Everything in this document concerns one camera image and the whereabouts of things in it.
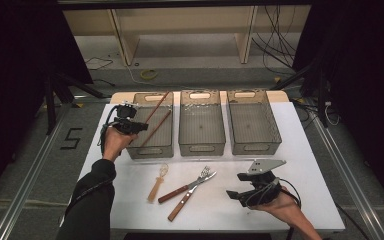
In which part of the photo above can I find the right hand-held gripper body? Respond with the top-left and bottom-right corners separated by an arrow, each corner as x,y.
243,159 -> 287,209

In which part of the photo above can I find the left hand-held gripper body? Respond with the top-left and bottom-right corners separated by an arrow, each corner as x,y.
108,101 -> 138,135

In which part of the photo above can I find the brown wooden chopstick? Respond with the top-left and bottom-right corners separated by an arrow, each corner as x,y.
138,110 -> 173,149
144,91 -> 171,124

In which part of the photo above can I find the grey translucent plastic bin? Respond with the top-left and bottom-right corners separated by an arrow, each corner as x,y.
178,89 -> 227,157
124,91 -> 175,160
226,88 -> 283,156

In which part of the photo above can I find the wooden handled metal fork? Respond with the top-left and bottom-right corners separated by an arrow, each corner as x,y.
167,165 -> 212,223

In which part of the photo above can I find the person's left hand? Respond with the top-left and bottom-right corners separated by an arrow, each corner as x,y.
102,127 -> 138,163

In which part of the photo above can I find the person's right hand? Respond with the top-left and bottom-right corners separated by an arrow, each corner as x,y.
249,186 -> 303,223

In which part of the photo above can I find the white table cover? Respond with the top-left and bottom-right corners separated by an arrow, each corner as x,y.
59,101 -> 346,232

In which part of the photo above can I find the yellow tape roll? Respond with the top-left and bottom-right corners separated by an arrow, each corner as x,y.
140,68 -> 159,80

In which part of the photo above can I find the light wooden shelf unit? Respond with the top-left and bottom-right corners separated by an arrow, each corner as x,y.
62,5 -> 313,66

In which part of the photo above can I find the black tripod stand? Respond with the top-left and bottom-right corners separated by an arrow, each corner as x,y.
44,68 -> 113,136
269,58 -> 331,128

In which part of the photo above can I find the black curtain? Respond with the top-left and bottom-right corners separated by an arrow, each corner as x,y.
293,0 -> 384,204
0,0 -> 93,201

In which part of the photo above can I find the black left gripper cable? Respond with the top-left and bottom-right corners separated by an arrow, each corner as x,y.
98,104 -> 119,148

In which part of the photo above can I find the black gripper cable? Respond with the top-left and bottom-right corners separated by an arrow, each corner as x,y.
246,178 -> 303,240
98,104 -> 119,148

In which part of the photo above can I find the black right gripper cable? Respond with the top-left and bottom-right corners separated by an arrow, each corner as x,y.
246,178 -> 303,240

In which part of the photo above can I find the white floor cable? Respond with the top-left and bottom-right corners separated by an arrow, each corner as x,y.
118,49 -> 181,90

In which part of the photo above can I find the thin black floor cable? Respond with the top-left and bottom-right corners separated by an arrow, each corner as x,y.
84,57 -> 114,71

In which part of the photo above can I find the fork with wooden handle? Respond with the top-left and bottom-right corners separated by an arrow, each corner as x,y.
157,171 -> 218,205

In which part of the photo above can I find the aluminium floor rail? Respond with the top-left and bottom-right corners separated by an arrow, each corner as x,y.
0,96 -> 78,240
308,109 -> 384,240

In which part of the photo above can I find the bundle of black cables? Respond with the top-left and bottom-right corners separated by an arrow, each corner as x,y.
251,5 -> 301,73

